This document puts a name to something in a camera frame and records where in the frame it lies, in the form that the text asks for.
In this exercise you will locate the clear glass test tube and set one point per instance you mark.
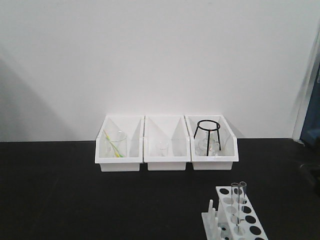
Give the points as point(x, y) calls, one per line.
point(241, 199)

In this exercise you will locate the white test tube rack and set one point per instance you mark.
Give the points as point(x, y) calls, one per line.
point(219, 223)

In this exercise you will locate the grey pegboard drying rack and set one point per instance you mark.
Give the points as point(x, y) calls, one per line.
point(310, 133)

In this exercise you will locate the white middle storage bin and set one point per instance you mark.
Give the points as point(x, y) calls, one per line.
point(173, 130)

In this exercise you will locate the white storage bin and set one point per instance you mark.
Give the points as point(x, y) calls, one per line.
point(229, 146)
point(133, 126)
point(173, 130)

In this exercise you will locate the small clear glass beaker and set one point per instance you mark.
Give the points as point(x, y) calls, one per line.
point(161, 148)

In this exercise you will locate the white left storage bin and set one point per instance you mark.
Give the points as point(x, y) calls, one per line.
point(133, 126)

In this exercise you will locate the large clear glass beaker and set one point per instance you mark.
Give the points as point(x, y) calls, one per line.
point(119, 139)

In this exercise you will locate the yellow green stirring rod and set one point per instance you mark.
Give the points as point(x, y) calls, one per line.
point(116, 151)

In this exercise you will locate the clear glass flask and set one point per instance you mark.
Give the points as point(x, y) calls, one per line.
point(204, 149)

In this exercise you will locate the white right storage bin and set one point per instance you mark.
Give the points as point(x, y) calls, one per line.
point(229, 146)

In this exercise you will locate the black wire tripod stand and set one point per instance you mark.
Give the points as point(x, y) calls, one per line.
point(211, 130)

